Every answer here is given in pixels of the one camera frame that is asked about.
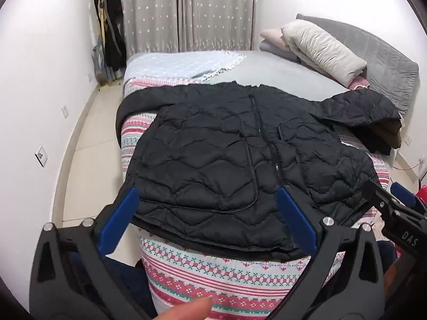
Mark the bed with grey sheet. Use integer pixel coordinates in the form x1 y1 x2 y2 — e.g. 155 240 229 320
124 50 351 102

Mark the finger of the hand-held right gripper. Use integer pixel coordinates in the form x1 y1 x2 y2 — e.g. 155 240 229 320
390 182 427 213
362 180 427 251

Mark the grey patterned curtain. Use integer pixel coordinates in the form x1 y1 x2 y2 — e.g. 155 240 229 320
115 0 183 54
178 0 259 53

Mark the thin cable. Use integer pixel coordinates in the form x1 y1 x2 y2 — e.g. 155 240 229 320
395 158 427 171

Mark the hanging black garment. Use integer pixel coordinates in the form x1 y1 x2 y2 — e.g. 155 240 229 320
94 0 127 72

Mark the black quilted jacket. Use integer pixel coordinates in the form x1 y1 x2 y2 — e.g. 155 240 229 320
116 82 402 262

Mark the brown folded garment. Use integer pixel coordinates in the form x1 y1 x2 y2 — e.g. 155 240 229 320
378 120 402 149

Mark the yellow strap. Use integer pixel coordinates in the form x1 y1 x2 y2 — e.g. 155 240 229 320
98 0 111 52

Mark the grey padded headboard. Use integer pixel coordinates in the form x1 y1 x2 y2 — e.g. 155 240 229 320
296 13 419 117

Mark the grey tote bag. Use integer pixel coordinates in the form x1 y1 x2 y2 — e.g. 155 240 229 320
92 37 112 86

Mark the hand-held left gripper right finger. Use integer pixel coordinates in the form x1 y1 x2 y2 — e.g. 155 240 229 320
270 187 386 320

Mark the cream pillow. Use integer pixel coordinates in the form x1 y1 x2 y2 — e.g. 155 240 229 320
281 19 367 88

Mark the pink pillow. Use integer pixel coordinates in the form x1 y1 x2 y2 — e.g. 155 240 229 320
260 28 294 54

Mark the person's left hand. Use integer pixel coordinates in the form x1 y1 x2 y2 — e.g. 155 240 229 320
156 297 214 320

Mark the patterned striped blanket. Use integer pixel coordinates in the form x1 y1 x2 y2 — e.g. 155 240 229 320
120 76 391 320

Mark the pink cloth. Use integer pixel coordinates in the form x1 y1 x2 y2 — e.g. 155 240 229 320
349 76 371 90

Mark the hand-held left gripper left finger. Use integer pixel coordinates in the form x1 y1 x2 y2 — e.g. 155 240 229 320
29 187 151 320

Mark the light blue fringed blanket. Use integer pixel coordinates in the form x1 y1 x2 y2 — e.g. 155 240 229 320
125 50 246 84

